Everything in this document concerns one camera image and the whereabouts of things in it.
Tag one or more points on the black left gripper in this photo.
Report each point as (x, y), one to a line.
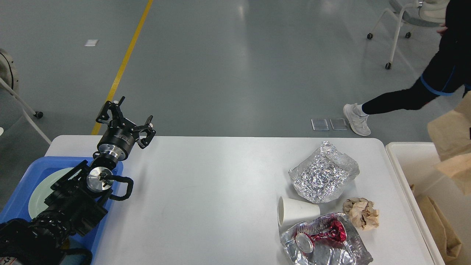
(118, 141)

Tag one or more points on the pale green plate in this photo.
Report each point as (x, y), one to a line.
(36, 202)

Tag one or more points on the brown paper bag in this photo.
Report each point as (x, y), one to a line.
(450, 134)
(438, 216)

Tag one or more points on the teal mug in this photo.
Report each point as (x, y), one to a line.
(73, 247)

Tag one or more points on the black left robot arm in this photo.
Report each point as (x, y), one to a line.
(77, 202)

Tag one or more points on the blue plastic tray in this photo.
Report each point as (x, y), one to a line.
(17, 205)

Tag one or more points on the white paper cup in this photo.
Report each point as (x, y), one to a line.
(291, 211)

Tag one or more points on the crumpled aluminium foil ball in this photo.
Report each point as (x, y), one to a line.
(324, 175)

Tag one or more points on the flat crumpled foil sheet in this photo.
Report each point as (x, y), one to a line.
(351, 252)

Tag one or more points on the crushed red soda can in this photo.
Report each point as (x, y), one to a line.
(335, 232)

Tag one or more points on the crumpled brown paper ball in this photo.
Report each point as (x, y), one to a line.
(361, 213)

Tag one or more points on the white plastic bin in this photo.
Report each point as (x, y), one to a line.
(414, 165)

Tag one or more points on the white wheeled chair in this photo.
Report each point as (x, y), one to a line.
(418, 13)

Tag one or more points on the person in black clothes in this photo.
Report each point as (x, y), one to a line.
(447, 71)

